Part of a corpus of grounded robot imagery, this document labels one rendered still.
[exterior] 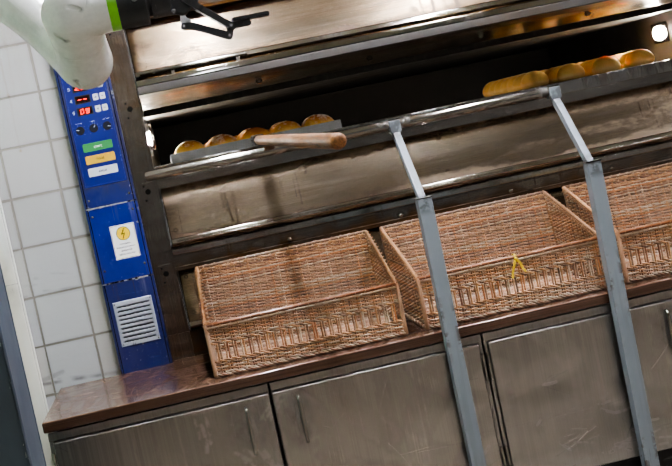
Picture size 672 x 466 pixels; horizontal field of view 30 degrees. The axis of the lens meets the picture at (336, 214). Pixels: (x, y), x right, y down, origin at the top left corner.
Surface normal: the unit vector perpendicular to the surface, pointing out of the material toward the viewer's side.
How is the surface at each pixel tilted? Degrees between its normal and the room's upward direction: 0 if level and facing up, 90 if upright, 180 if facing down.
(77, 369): 90
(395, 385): 90
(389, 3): 70
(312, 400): 90
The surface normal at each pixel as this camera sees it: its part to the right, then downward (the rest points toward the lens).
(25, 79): 0.12, 0.04
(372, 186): 0.04, -0.29
